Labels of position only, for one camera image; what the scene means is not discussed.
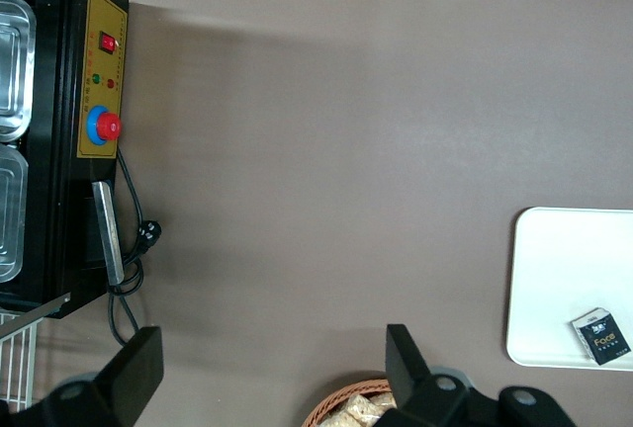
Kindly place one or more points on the black appliance yellow control panel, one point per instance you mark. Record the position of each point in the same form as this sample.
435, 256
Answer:
104, 101

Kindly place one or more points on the beige plastic tray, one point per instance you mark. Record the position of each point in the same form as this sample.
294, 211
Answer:
569, 274

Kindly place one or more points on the round brown wicker basket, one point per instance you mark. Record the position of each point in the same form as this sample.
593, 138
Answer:
321, 404

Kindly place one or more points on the small black box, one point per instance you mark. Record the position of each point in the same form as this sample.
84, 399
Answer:
603, 340

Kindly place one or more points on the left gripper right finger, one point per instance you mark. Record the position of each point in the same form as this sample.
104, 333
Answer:
403, 363

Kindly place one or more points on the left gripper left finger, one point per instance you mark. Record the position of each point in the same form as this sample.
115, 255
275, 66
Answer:
138, 367

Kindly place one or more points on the steel food pan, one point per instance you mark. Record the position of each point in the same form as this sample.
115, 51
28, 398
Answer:
12, 209
15, 51

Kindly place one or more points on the clear wrapped cracker packet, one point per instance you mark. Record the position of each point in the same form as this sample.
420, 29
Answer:
383, 399
366, 412

